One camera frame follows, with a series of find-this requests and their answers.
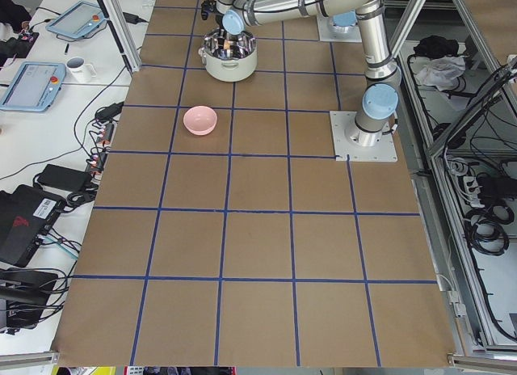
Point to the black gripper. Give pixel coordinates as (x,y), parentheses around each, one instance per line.
(230,40)

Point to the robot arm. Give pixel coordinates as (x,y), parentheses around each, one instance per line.
(380,69)

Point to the mint green pot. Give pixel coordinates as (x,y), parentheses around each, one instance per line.
(229,58)

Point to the black power adapter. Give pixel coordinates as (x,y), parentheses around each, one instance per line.
(132,18)

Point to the pink bowl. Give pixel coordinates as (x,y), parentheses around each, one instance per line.
(200,120)

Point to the teach pendant far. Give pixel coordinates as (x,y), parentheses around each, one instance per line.
(79,21)

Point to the teach pendant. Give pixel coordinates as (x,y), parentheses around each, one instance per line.
(34,87)
(79,21)

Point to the white mug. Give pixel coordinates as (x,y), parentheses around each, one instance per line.
(84,72)

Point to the power strip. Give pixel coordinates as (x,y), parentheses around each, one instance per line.
(102,139)

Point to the teach pendant near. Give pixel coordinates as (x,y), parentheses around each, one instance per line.
(34,87)

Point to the black cloth heap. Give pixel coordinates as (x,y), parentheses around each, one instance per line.
(436,47)

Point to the black power brick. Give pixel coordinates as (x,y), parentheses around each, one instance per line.
(62,178)

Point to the white cloth heap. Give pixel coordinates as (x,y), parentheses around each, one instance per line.
(446,74)

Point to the black device bottom left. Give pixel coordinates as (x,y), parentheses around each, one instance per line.
(25,295)

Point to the aluminium frame post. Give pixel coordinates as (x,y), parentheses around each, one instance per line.
(119,29)

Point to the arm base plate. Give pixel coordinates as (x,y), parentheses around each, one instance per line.
(339,28)
(355,145)

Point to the aluminium cage frame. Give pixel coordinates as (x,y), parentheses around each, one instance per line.
(463,145)

